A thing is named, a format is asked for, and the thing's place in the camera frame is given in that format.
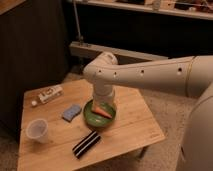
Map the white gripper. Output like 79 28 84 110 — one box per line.
93 84 115 106

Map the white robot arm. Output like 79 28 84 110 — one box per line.
83 52 213 171

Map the orange carrot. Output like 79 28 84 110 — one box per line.
92 107 112 119

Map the green bowl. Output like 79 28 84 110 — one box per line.
83 100 116 127

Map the blue sponge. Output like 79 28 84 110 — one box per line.
62 104 81 122

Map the long grey case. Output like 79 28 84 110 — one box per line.
69 41 167 63

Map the black white striped object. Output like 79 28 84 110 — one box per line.
72 131 101 159

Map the wooden table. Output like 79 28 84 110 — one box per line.
18 80 165 171

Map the metal pole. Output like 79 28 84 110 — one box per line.
73 0 83 44

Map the clear plastic cup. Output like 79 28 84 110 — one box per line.
25 118 49 143

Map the background shelf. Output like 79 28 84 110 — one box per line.
67 0 213 21

